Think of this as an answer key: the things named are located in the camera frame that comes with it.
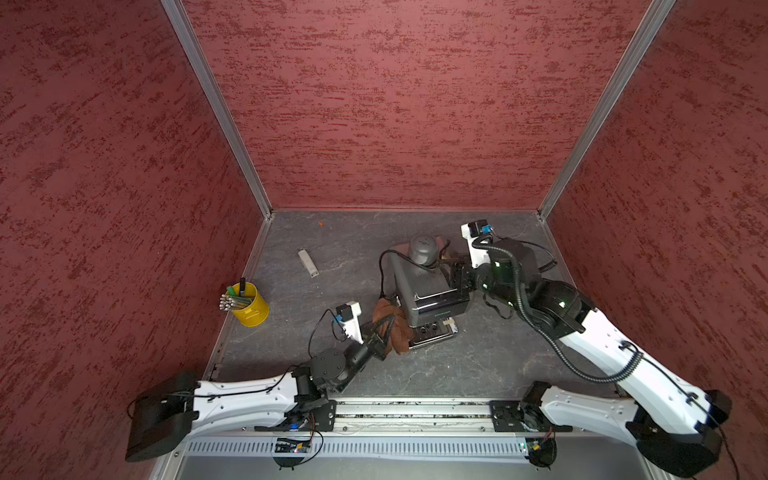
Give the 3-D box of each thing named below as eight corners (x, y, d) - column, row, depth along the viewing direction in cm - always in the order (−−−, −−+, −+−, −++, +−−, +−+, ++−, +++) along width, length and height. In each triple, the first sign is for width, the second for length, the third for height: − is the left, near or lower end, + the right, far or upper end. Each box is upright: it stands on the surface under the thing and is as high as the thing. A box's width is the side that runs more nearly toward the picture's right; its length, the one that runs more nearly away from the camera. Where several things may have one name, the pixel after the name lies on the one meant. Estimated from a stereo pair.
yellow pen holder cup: (250, 333, 90) (227, 309, 77) (243, 308, 96) (220, 281, 83) (274, 322, 93) (255, 296, 80) (265, 297, 98) (246, 270, 85)
